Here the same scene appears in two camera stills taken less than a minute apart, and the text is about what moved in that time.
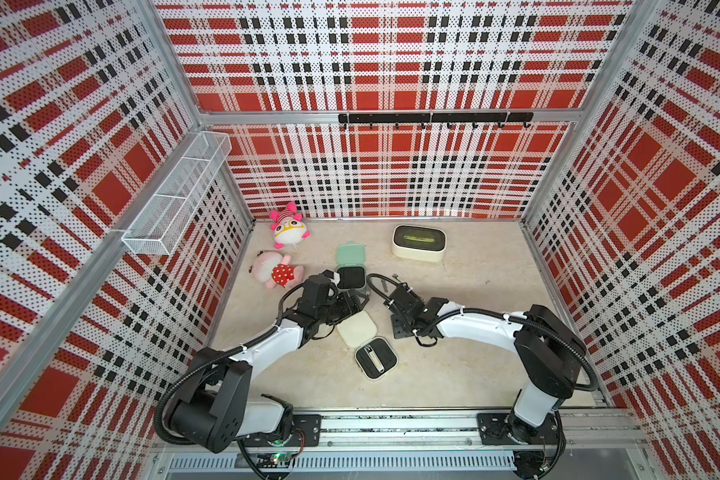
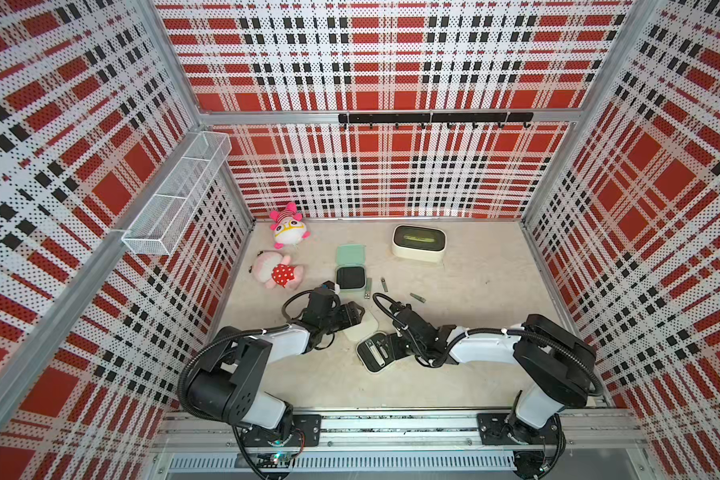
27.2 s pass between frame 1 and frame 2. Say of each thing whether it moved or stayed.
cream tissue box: stayed
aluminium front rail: stayed
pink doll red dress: stayed
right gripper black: moved
